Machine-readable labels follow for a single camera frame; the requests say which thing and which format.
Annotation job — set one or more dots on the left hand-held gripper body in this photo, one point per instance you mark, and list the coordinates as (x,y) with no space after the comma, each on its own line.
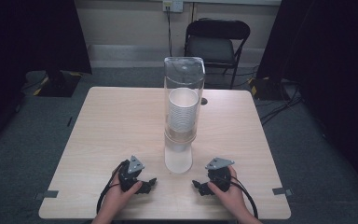
(128,178)

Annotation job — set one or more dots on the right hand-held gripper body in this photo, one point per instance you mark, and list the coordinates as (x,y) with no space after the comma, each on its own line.
(220,177)

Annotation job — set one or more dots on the clear plastic cup dispenser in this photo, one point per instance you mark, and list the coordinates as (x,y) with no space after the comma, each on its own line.
(183,155)

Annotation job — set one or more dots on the stack of white paper cups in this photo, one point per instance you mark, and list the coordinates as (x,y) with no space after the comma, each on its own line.
(182,112)

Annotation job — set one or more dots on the person's right hand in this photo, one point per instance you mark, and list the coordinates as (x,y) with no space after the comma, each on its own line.
(230,199)

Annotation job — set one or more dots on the person's left hand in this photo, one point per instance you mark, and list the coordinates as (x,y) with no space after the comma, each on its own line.
(115,199)

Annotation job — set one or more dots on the grey tape strip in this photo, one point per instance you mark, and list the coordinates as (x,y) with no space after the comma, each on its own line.
(282,191)
(47,194)

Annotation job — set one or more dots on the black stand base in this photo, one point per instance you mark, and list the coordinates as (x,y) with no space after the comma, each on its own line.
(268,88)
(59,85)

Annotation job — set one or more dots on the black folding chair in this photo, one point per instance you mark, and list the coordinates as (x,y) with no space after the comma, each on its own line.
(213,46)

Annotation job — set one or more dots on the dark curtain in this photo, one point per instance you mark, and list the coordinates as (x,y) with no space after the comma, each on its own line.
(18,46)
(335,62)

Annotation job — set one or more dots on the white wall outlet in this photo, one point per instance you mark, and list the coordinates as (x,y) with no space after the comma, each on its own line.
(173,5)

